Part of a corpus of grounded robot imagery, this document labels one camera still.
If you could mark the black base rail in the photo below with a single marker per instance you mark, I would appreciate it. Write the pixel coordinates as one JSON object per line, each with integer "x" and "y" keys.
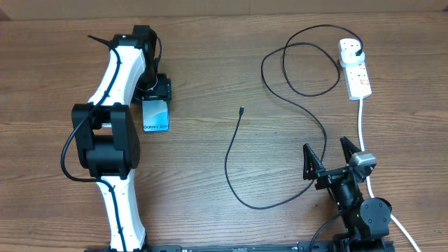
{"x": 302, "y": 246}

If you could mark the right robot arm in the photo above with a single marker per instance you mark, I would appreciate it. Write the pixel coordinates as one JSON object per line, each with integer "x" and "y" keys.
{"x": 366, "y": 221}

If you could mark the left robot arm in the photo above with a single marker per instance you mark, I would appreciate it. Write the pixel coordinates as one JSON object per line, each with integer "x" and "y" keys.
{"x": 106, "y": 137}

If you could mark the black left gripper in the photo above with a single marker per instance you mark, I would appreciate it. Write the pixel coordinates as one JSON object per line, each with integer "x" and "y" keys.
{"x": 161, "y": 89}

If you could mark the white power strip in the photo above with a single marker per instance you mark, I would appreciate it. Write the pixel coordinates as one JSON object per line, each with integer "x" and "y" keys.
{"x": 356, "y": 77}

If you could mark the blue Galaxy smartphone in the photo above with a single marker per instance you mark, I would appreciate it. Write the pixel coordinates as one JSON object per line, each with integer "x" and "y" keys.
{"x": 155, "y": 115}

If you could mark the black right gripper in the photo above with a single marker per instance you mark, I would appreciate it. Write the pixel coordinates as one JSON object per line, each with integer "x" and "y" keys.
{"x": 328, "y": 176}

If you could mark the white charger plug adapter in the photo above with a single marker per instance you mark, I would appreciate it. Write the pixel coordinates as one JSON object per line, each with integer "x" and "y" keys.
{"x": 349, "y": 58}

